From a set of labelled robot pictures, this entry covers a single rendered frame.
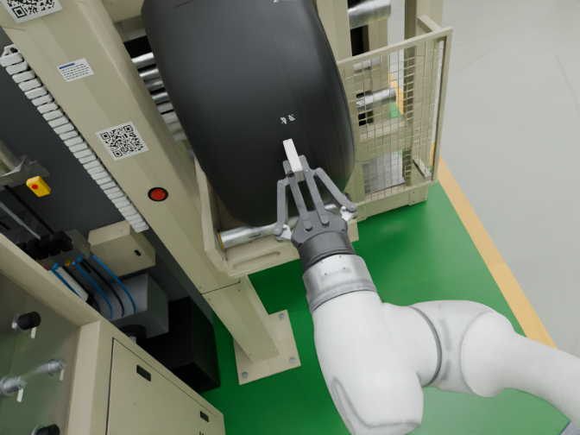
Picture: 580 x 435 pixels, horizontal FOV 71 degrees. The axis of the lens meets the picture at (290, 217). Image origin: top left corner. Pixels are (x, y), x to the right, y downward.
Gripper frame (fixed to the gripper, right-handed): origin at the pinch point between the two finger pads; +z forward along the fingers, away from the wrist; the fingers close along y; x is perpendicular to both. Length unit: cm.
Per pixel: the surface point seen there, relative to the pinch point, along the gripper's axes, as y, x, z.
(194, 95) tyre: 12.0, -9.7, 10.7
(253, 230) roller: 13.1, 33.1, 10.6
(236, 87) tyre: 5.4, -9.4, 9.9
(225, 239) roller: 20.3, 33.1, 10.6
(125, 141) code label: 30.7, 4.3, 21.7
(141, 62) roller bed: 30, 13, 61
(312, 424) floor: 19, 121, -25
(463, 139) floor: -106, 138, 95
